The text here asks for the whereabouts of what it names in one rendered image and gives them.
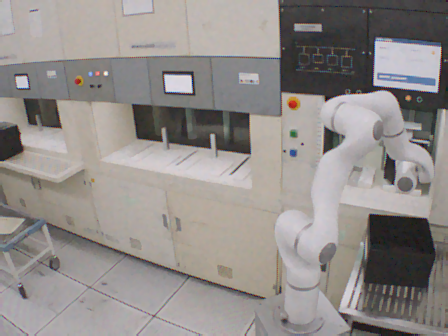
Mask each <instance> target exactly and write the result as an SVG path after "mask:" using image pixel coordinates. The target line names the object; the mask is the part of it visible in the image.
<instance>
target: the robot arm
mask: <svg viewBox="0 0 448 336"><path fill-rule="evenodd" d="M320 120H321V122H322V123H323V125H324V126H325V127H327V128H328V129H330V130H331V131H333V132H336V133H338V134H341V135H343V136H345V140H344V142H343V143H342V144H341V145H339V147H338V148H334V149H332V150H330V151H328V152H327V153H325V154H324V156H323V157H322V158H321V160H320V161H319V163H318V166H317V168H316V171H315V176H314V178H313V181H312V186H311V199H312V207H313V214H314V218H313V219H312V218H310V216H308V215H307V214H305V213H304V212H300V211H298V210H288V211H285V212H284V213H282V214H281V215H280V216H279V217H278V218H277V220H276V223H275V227H274V235H275V240H276V244H277V246H278V248H279V250H278V251H279V253H280V255H281V257H282V259H283V262H284V263H285V268H286V291H285V293H284V300H283V301H282V302H281V303H279V304H278V306H277V307H276V309H275V322H276V323H277V324H278V326H280V328H281V329H284V330H285V331H286V332H289V333H291V334H298V335H306V334H309V333H312V332H315V331H316V330H317V329H319V328H320V327H321V326H322V325H323V323H324V321H325V310H324V309H323V307H322V306H321V305H320V303H318V297H319V284H320V281H321V268H320V265H324V264H327V263H328V262H329V261H330V260H331V259H332V258H333V256H334V254H335V253H336V251H337V248H338V241H339V231H338V227H339V203H340V199H341V195H342V192H343V189H344V187H345V182H346V180H347V178H348V175H349V174H350V172H351V170H352V167H353V166H354V164H355V163H356V162H358V160H360V159H361V158H362V157H363V156H364V155H366V154H367V153H368V152H371V151H372V150H373V149H375V148H376V146H377V145H378V144H379V143H380V140H381V138H382V139H383V141H384V144H385V148H386V151H387V153H388V154H389V157H390V158H392V159H393V160H396V179H395V186H396V189H397V190H398V191H399V192H401V193H403V194H409V193H411V192H412V191H414V189H415V187H416V185H420V184H427V183H430V182H432V181H433V180H434V178H435V170H434V166H433V161H432V159H431V157H430V155H429V154H428V152H427V151H426V150H424V149H423V148H422V147H420V146H418V145H416V144H414V143H411V142H409V141H408V135H407V132H406V128H405V125H404V122H403V118H402V113H401V109H400V107H399V104H398V102H397V101H396V98H395V97H394V96H393V95H392V94H391V93H390V92H388V91H379V92H372V93H369V94H356V95H342V96H338V97H336V98H333V99H332V98H331V99H330V100H328V101H327V102H326V103H324V105H323V106H322V107H321V110H320Z"/></svg>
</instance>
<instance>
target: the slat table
mask: <svg viewBox="0 0 448 336"><path fill-rule="evenodd" d="M365 234H366V229H365V233H364V235H363V239H362V242H361V245H360V248H359V251H358V255H357V258H356V261H355V264H354V267H353V270H352V273H351V276H350V279H349V282H348V285H347V287H346V290H345V292H344V295H343V297H342V301H341V303H340V307H339V309H338V313H339V315H340V316H341V317H342V318H343V320H344V321H345V318H346V319H348V326H349V327H350V330H351V327H352V323H353V321H355V320H356V321H358V322H360V321H361V322H363V323H367V324H373V325H377V326H381V327H386V328H390V329H391V328H392V329H394V330H395V329H396V330H401V331H405V332H406V331H407V332H411V333H415V334H421V335H425V336H426V335H427V336H448V324H445V318H446V316H445V313H446V312H448V306H446V292H447V291H446V287H447V284H446V281H447V278H446V275H447V272H446V269H447V266H448V261H447V258H446V255H447V251H448V243H447V242H445V243H444V242H440V241H434V240H433V241H434V242H433V243H434V245H435V247H434V248H435V249H436V252H437V256H436V260H435V261H434V264H436V274H435V276H436V281H435V286H436V287H435V295H434V298H435V300H434V303H432V295H433V281H434V277H433V274H434V265H433V268H432V271H431V275H430V278H429V283H428V298H427V302H426V301H425V298H426V296H425V292H426V288H421V294H420V298H421V300H420V301H418V293H419V288H417V287H414V294H413V299H411V293H412V287H408V289H407V293H406V298H404V291H405V287H404V286H401V288H400V291H399V296H397V289H398V286H393V293H392V295H389V294H390V291H391V285H387V286H386V288H385V294H383V293H382V292H383V287H384V285H382V284H381V285H379V289H378V291H377V292H376V291H375V290H376V285H377V284H372V288H371V291H370V290H368V288H369V284H368V283H365V287H364V289H361V287H362V283H363V279H364V273H363V267H364V256H363V253H364V241H365ZM440 250H442V252H443V256H442V260H440V256H441V251H440ZM440 265H442V269H443V270H442V291H441V292H442V296H441V304H440V305H439V297H440V296H439V292H440V287H439V286H440V270H441V269H440ZM360 294H361V299H360V303H359V306H357V303H358V298H359V295H360ZM352 295H353V298H352V303H351V307H350V308H348V304H349V302H350V300H351V297H352ZM366 296H369V297H368V301H367V306H366V308H365V307H364V305H365V300H366ZM374 298H376V301H375V306H374V309H371V306H372V303H373V299H374ZM381 299H382V300H383V303H382V307H381V311H379V304H380V301H381ZM389 300H390V308H389V311H388V312H386V308H387V305H388V301H389ZM395 302H397V311H396V314H394V313H393V312H394V308H395ZM404 303H405V306H404V313H403V315H400V314H401V312H402V304H404ZM410 305H411V306H412V311H411V317H410V316H409V317H408V313H409V307H410ZM417 306H418V307H420V308H419V316H418V318H416V310H417ZM424 308H426V309H427V311H426V318H425V319H424V320H423V314H424ZM431 309H434V313H433V321H430V320H431ZM439 310H440V311H441V313H440V315H441V318H440V323H439V322H438V314H439V312H438V311H439ZM377 314H378V315H377ZM400 319H401V320H400ZM411 321H412V322H411ZM421 323H422V324H421ZM441 327H442V328H441ZM350 330H349V331H347V332H346V333H350Z"/></svg>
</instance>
